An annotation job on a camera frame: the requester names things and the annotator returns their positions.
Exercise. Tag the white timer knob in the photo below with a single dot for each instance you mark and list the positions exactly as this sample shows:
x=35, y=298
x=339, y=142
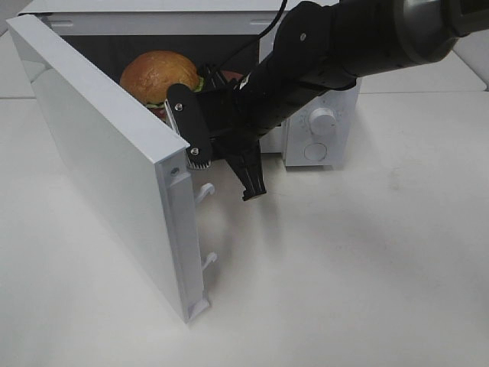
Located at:
x=322, y=121

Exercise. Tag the pink round plate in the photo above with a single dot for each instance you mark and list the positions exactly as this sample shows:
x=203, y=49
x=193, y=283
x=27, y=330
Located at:
x=231, y=75

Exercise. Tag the round white door button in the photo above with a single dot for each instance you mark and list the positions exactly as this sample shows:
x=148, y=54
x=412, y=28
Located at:
x=315, y=152

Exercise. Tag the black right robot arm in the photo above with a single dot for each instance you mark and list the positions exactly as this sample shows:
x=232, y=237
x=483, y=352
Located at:
x=318, y=49

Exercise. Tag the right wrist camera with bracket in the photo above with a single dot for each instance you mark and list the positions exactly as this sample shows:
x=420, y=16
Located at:
x=185, y=117

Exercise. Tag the burger with lettuce and tomato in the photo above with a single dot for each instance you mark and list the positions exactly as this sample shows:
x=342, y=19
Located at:
x=148, y=77

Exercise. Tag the white microwave oven body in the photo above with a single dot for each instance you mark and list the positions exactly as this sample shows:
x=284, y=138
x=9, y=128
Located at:
x=110, y=34

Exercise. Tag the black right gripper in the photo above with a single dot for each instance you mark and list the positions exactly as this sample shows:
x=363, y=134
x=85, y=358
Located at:
x=239, y=114

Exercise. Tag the white microwave door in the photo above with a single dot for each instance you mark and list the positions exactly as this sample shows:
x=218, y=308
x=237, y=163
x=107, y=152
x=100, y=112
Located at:
x=127, y=163

